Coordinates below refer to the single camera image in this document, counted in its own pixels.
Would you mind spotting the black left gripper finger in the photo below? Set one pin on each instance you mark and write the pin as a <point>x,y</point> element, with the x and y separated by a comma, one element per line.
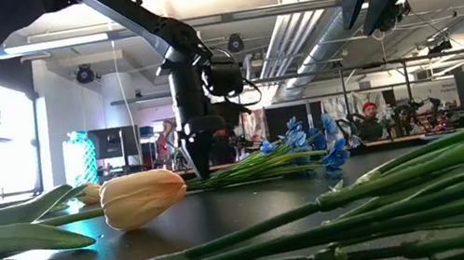
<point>194,155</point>
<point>206,153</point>

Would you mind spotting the pale peach artificial tulip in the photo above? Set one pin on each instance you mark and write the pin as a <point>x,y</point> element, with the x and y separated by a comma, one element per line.
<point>140,199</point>
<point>90,193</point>

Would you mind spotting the blue artificial flower bunch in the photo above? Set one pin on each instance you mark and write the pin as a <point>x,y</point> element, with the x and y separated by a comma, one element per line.
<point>411,182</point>
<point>295,138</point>

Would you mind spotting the teal lattice vase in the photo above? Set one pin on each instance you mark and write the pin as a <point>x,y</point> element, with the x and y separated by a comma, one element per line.
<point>79,160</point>

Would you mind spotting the person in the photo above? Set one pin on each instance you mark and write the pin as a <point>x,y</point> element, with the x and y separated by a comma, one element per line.
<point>164,143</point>
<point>370,125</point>
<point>226,152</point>

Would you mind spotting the colourful patchwork tapestry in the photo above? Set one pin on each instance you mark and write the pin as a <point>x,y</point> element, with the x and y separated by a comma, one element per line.
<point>255,123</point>

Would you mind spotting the grey overhead rig beam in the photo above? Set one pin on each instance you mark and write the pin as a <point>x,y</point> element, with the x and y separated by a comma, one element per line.
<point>287,8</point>

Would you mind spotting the black display panel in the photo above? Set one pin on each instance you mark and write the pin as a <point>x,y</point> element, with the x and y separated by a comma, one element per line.
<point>280,124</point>

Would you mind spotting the white ceiling pipes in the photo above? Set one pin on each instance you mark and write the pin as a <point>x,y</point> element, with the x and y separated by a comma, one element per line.
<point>288,40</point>

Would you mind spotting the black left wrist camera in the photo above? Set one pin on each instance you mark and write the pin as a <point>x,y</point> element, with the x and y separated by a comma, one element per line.
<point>225,74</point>

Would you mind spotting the black background workstation frame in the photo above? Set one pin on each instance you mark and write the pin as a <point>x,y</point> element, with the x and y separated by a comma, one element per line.
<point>390,62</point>

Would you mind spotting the silver spiral ventilation duct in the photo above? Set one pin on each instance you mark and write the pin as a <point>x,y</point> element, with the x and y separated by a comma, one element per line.
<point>322,46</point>

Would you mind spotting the black hanging camera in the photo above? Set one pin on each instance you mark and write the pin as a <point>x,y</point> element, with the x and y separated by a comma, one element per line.
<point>235,44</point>
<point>84,74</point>

